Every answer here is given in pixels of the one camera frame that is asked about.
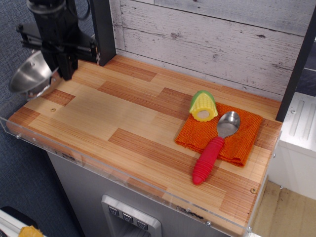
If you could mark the black vertical post right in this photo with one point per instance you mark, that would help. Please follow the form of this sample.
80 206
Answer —
298 68

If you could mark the yellow object at bottom left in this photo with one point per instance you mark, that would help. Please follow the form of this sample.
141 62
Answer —
30 231

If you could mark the orange folded cloth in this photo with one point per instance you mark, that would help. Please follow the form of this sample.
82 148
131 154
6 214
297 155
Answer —
195 135

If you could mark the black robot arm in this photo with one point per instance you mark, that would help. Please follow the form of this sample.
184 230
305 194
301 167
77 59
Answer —
57 35

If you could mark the silver dispenser panel with buttons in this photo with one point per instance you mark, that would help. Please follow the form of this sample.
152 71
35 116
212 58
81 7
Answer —
130 218

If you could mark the white plastic appliance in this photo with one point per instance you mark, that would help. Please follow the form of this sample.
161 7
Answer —
293 165

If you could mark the red handled metal spoon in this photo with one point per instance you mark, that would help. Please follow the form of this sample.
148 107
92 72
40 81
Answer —
227 125

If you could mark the yellow toy corn cob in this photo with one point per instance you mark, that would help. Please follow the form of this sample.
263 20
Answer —
203 107

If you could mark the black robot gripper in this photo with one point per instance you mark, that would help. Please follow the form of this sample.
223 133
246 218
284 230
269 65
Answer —
56 30

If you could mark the clear acrylic table guard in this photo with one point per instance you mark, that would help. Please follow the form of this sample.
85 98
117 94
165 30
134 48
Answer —
120 121

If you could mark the grey cabinet front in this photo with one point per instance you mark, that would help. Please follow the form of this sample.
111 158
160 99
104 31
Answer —
85 189

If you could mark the stainless steel colander bowl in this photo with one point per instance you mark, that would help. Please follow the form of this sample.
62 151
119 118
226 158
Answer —
34 78

